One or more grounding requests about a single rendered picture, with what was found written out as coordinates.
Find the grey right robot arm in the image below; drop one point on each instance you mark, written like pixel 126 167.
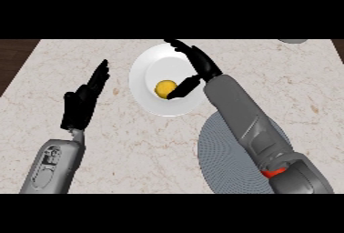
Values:
pixel 260 136

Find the yellow lemon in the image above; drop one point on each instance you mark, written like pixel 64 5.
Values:
pixel 165 88

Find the white round plate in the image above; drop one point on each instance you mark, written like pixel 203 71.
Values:
pixel 154 66

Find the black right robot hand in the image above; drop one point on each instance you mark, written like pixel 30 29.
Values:
pixel 203 65

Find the grey round placemat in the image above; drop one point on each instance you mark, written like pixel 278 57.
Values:
pixel 224 154

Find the grey round object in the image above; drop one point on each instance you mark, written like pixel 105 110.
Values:
pixel 293 40

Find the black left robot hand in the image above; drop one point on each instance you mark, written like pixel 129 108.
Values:
pixel 80 106

